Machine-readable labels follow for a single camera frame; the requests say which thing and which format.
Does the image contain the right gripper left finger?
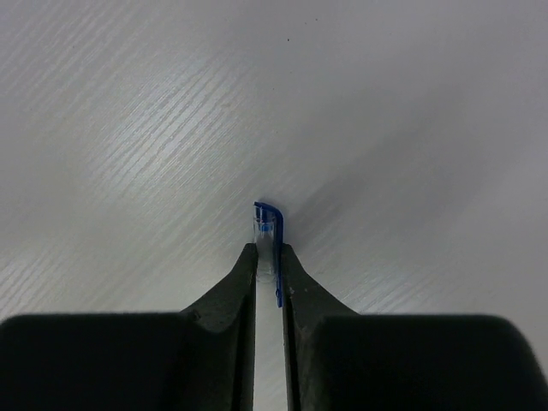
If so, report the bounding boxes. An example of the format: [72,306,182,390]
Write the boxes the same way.
[1,244,258,410]

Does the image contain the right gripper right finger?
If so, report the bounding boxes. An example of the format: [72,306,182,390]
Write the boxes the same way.
[281,245,547,410]

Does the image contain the blue pen cap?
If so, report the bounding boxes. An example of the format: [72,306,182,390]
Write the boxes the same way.
[253,201,284,307]

